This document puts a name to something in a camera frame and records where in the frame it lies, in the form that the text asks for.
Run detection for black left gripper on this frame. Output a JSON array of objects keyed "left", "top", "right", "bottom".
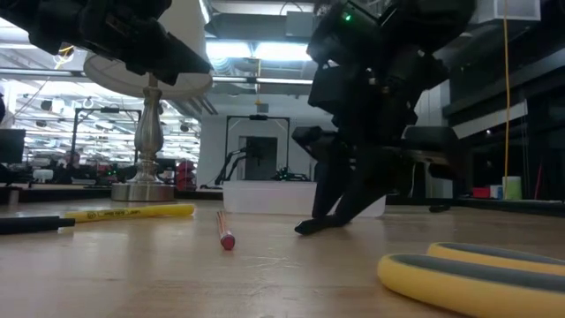
[{"left": 83, "top": 0, "right": 212, "bottom": 87}]

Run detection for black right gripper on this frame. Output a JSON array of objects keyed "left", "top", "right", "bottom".
[{"left": 291, "top": 57, "right": 463, "bottom": 226}]

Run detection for clear plastic supply box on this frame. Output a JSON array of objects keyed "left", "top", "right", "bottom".
[{"left": 222, "top": 179, "right": 388, "bottom": 218}]

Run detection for yellow handled scissors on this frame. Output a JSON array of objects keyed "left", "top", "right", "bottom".
[{"left": 377, "top": 241, "right": 565, "bottom": 318}]

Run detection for orange pencil with red eraser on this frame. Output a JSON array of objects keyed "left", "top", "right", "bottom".
[{"left": 215, "top": 211, "right": 237, "bottom": 252}]

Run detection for yellow highlighter with black print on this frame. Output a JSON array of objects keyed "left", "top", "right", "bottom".
[{"left": 65, "top": 203, "right": 196, "bottom": 224}]

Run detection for black pen with white print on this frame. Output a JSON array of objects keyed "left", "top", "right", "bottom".
[{"left": 0, "top": 215, "right": 77, "bottom": 236}]

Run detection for white shade metal table lamp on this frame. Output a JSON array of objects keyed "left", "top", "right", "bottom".
[{"left": 82, "top": 0, "right": 214, "bottom": 203}]

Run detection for long ceiling light bar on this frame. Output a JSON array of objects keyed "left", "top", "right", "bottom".
[{"left": 211, "top": 75, "right": 314, "bottom": 87}]

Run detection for red chair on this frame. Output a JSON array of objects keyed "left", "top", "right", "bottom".
[{"left": 175, "top": 159, "right": 198, "bottom": 192}]

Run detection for black computer monitor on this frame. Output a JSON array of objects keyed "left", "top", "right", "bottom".
[{"left": 0, "top": 127, "right": 26, "bottom": 164}]

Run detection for thin red pole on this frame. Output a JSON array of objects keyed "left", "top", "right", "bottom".
[{"left": 534, "top": 161, "right": 545, "bottom": 201}]

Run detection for black gantry frame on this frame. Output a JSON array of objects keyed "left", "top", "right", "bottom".
[
  {"left": 68, "top": 107, "right": 143, "bottom": 182},
  {"left": 224, "top": 114, "right": 291, "bottom": 182}
]

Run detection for small yellow wire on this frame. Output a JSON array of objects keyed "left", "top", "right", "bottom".
[{"left": 52, "top": 43, "right": 77, "bottom": 70}]

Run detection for black aluminium table frame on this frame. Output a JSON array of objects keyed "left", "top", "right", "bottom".
[{"left": 0, "top": 184, "right": 565, "bottom": 218}]

